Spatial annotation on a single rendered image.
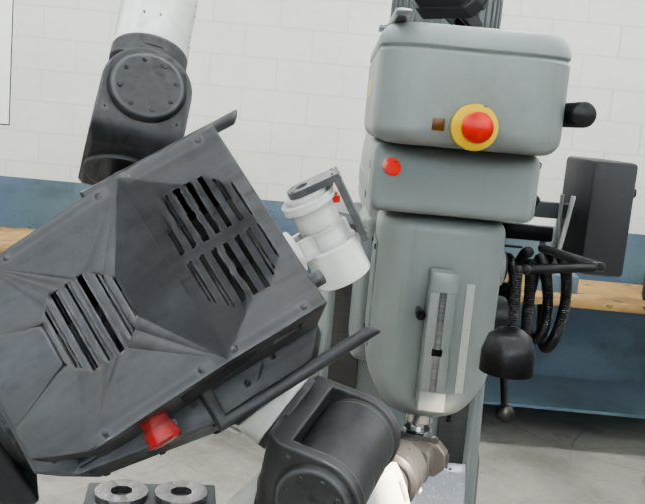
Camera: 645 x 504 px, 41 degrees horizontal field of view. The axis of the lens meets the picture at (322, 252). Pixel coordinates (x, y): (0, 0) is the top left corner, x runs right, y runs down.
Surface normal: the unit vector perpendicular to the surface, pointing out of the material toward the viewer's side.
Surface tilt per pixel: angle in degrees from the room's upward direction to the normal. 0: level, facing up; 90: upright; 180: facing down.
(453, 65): 90
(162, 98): 62
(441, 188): 90
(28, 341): 74
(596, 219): 90
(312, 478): 102
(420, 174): 90
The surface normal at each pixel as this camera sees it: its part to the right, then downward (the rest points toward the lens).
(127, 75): 0.34, -0.31
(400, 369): -0.12, 0.14
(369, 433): 0.57, -0.68
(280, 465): -0.43, 0.28
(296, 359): 0.09, -0.27
